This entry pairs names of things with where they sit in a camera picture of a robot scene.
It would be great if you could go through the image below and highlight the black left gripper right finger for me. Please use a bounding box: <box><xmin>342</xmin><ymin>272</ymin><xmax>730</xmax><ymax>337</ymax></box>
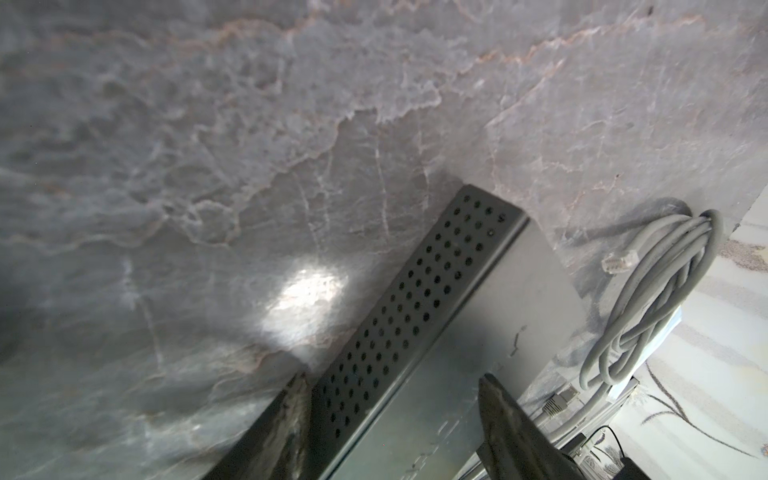
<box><xmin>478</xmin><ymin>373</ymin><xmax>583</xmax><ymax>480</ymax></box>

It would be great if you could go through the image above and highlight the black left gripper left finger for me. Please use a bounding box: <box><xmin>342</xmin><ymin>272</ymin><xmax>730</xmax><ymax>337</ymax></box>
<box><xmin>203</xmin><ymin>373</ymin><xmax>312</xmax><ymax>480</ymax></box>

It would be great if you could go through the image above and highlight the grey ethernet cable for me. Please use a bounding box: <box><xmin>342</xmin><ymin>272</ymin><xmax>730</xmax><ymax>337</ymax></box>
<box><xmin>539</xmin><ymin>208</ymin><xmax>725</xmax><ymax>445</ymax></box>

